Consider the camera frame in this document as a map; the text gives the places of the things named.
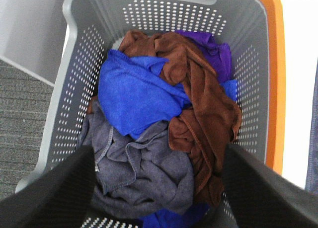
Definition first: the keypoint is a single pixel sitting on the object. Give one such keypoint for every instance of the purple towel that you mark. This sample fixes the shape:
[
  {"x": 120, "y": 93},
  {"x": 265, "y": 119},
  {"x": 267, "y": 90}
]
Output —
[{"x": 218, "y": 55}]

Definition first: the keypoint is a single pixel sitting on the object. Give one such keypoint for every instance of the grey perforated basket orange rim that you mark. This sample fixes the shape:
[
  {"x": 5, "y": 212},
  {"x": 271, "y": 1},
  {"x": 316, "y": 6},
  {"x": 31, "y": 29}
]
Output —
[{"x": 253, "y": 29}]

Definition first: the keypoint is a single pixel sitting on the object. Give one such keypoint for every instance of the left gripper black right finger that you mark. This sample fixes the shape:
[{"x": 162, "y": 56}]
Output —
[{"x": 261, "y": 198}]

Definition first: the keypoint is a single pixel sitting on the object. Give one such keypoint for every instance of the blue towel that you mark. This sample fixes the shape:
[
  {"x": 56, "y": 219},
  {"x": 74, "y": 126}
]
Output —
[{"x": 134, "y": 98}]

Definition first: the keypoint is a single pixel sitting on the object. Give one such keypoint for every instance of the brown towel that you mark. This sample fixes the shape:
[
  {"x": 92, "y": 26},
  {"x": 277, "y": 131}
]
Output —
[{"x": 201, "y": 108}]

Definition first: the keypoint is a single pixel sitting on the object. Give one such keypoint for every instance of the dark grey towel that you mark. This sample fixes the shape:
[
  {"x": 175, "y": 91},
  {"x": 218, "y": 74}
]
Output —
[{"x": 312, "y": 171}]

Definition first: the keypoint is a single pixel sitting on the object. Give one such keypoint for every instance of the grey towel in basket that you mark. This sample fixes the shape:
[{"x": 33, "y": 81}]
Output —
[{"x": 135, "y": 178}]

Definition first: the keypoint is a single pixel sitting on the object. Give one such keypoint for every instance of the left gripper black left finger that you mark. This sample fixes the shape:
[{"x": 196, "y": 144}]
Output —
[{"x": 58, "y": 199}]

